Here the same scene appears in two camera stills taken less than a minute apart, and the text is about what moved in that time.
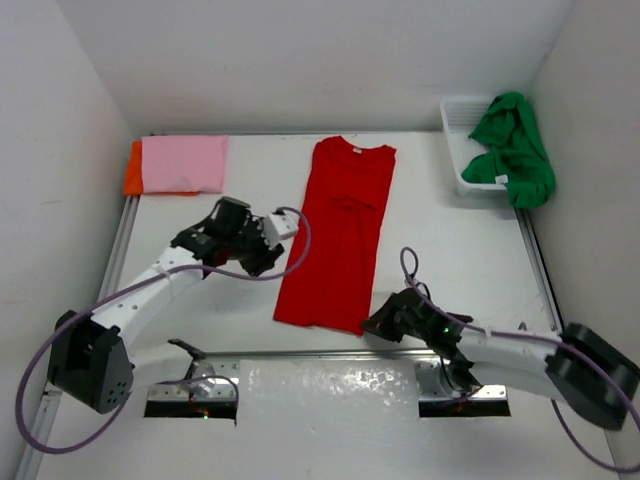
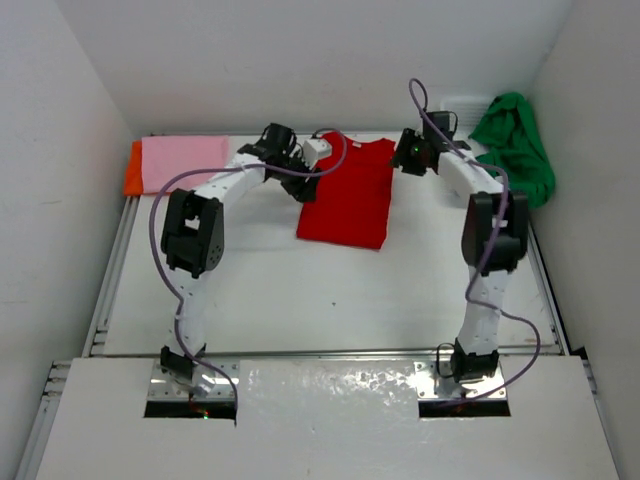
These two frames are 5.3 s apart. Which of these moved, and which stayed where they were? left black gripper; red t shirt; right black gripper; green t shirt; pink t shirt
Moved: right black gripper; red t shirt; left black gripper
Stayed: pink t shirt; green t shirt
